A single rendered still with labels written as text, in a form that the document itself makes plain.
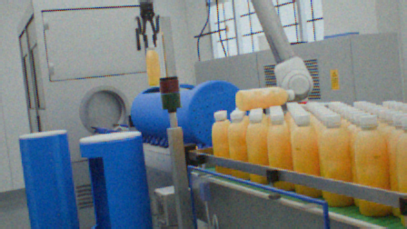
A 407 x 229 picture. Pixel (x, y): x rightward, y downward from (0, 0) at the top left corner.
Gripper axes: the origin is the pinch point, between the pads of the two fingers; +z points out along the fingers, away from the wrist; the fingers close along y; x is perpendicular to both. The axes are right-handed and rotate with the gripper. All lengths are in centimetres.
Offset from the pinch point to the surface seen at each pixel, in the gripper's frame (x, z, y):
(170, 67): -66, 12, -33
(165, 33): -66, -11, -33
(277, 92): 112, 32, -8
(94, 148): 46, 49, 46
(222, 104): 76, 36, -3
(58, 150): -41, 55, 50
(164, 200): 99, 66, 34
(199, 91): 76, 29, 7
